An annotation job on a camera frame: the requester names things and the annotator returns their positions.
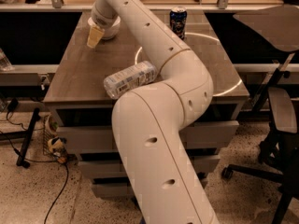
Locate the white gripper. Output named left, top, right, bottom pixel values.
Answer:
left=87, top=0, right=119, bottom=49

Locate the white bowl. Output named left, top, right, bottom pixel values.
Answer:
left=88, top=17, right=121, bottom=40

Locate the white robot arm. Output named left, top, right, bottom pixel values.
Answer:
left=94, top=0, right=220, bottom=224

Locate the clear plastic water bottle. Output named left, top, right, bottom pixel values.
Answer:
left=103, top=61, right=158, bottom=100

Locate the grey drawer cabinet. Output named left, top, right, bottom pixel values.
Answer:
left=43, top=10, right=250, bottom=200

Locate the blue soda can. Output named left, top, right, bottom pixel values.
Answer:
left=169, top=7, right=187, bottom=39

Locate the black metal stand leg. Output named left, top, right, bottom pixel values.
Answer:
left=0, top=108, right=40, bottom=168

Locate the top grey drawer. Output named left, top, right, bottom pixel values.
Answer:
left=57, top=120, right=239, bottom=154

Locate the grey drawer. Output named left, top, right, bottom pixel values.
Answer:
left=91, top=177, right=208, bottom=200
left=78, top=155, right=220, bottom=179
left=57, top=120, right=239, bottom=154

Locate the bottom grey drawer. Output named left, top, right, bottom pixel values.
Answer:
left=91, top=177, right=208, bottom=200

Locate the middle grey drawer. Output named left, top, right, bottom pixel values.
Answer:
left=78, top=155, right=220, bottom=179

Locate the black office chair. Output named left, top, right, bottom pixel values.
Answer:
left=221, top=5, right=299, bottom=224

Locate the wire basket with toys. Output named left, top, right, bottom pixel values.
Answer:
left=45, top=115, right=67, bottom=164

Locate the black floor cable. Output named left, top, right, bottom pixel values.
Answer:
left=0, top=109, right=70, bottom=224

